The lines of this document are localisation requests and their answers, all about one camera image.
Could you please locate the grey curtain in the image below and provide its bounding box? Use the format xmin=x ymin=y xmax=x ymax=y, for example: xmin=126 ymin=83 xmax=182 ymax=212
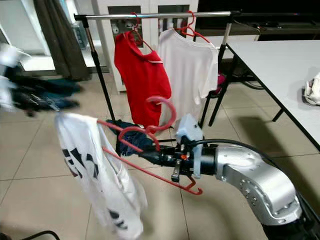
xmin=32 ymin=0 xmax=88 ymax=82

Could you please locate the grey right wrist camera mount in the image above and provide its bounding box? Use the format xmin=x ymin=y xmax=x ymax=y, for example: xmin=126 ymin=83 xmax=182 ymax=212
xmin=175 ymin=114 xmax=203 ymax=180

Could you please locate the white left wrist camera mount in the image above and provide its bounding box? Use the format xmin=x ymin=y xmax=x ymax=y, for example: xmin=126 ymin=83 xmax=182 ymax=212
xmin=0 ymin=44 xmax=21 ymax=112

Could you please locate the white shirt black print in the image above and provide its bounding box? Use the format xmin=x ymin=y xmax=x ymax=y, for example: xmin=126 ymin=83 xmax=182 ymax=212
xmin=55 ymin=112 xmax=148 ymax=240

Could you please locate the red plastic hanger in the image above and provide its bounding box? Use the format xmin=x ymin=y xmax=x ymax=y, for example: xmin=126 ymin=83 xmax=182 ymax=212
xmin=96 ymin=96 xmax=203 ymax=196
xmin=125 ymin=12 xmax=166 ymax=63
xmin=175 ymin=10 xmax=218 ymax=46

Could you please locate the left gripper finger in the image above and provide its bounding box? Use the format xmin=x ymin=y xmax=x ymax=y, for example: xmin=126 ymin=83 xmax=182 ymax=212
xmin=47 ymin=80 xmax=82 ymax=95
xmin=42 ymin=97 xmax=81 ymax=111

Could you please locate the dark blue garment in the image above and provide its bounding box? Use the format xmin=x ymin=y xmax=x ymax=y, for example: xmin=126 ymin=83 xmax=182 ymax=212
xmin=110 ymin=120 xmax=153 ymax=156

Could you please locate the cream folded cloth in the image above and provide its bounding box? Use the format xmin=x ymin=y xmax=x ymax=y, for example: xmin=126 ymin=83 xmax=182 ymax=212
xmin=302 ymin=72 xmax=320 ymax=106

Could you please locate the white table black edge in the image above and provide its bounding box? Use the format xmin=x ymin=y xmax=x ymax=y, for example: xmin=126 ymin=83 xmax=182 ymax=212
xmin=225 ymin=40 xmax=320 ymax=151

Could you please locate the white glass door cabinet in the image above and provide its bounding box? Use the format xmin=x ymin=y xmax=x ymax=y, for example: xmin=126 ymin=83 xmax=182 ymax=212
xmin=90 ymin=0 xmax=231 ymax=93

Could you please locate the metal clothes rack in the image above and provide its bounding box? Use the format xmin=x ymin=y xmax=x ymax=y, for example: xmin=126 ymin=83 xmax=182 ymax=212
xmin=74 ymin=10 xmax=243 ymax=153

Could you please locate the plain white t-shirt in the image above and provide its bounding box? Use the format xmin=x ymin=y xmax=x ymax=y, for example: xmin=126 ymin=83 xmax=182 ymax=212
xmin=157 ymin=28 xmax=221 ymax=121

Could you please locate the red shirt white trim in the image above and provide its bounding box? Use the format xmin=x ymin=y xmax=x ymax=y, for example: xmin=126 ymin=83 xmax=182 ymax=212
xmin=114 ymin=31 xmax=173 ymax=127

